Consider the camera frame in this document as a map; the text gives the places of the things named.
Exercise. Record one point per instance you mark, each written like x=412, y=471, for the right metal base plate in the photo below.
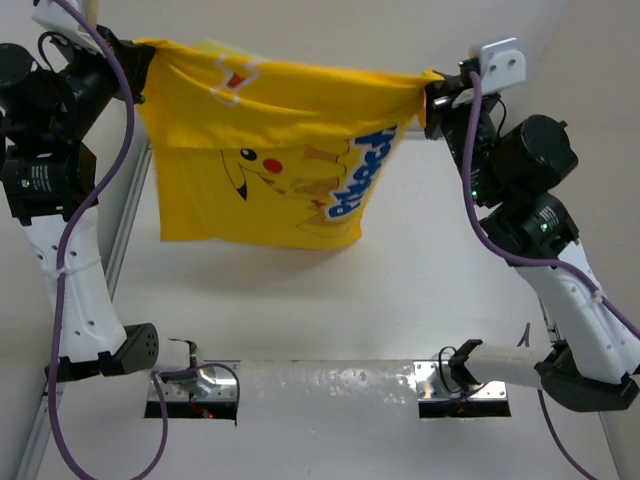
x=434, y=383

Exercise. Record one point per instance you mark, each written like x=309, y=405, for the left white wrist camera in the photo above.
x=501, y=64

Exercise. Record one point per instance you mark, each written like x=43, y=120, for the aluminium table frame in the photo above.
x=326, y=343

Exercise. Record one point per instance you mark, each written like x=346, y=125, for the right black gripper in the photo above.
x=442, y=96

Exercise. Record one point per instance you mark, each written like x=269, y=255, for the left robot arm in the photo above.
x=90, y=340

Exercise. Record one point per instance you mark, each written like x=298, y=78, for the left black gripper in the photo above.
x=69, y=49

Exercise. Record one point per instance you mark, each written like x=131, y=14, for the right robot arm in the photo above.
x=593, y=358

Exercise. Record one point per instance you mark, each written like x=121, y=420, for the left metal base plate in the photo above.
x=185, y=380

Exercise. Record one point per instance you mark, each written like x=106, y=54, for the metal base plate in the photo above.
x=185, y=380
x=434, y=383

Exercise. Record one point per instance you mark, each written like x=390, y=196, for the yellow pillowcase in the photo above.
x=270, y=153

